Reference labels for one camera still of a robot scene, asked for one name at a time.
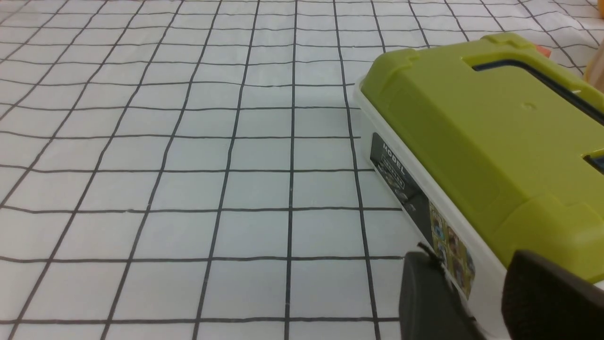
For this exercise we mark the green lidded plastic box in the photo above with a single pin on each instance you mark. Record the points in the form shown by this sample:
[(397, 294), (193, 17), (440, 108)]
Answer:
[(489, 147)]

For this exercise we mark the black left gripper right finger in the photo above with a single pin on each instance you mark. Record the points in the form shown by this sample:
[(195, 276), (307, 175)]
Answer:
[(543, 301)]

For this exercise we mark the white grid tablecloth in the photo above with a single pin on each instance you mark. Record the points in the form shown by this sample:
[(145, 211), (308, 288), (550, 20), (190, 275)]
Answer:
[(193, 169)]

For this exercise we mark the orange foam cube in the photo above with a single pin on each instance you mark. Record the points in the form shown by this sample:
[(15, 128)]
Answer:
[(544, 51)]

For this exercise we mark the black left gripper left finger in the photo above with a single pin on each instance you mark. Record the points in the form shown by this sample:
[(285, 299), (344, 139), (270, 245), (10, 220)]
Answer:
[(429, 309)]

